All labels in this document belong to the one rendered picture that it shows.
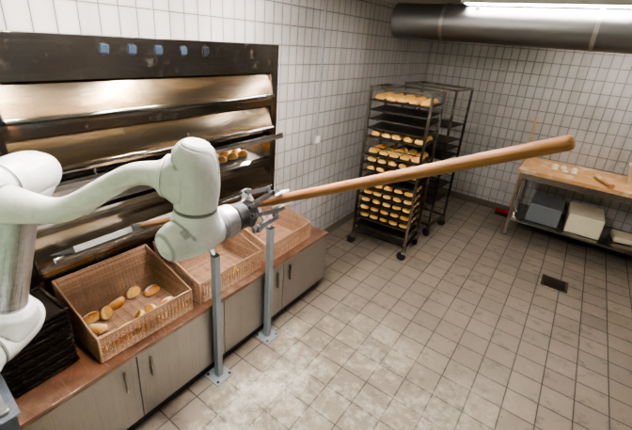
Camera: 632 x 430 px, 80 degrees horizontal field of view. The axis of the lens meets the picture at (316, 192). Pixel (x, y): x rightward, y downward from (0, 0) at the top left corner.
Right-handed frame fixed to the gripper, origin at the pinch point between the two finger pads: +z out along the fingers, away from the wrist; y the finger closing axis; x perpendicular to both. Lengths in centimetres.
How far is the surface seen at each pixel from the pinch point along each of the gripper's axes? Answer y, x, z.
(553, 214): 145, 9, 433
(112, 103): -66, -123, 20
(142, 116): -58, -128, 38
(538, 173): 89, 5, 417
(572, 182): 105, 36, 418
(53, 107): -66, -123, -8
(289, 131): -34, -141, 176
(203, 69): -82, -117, 83
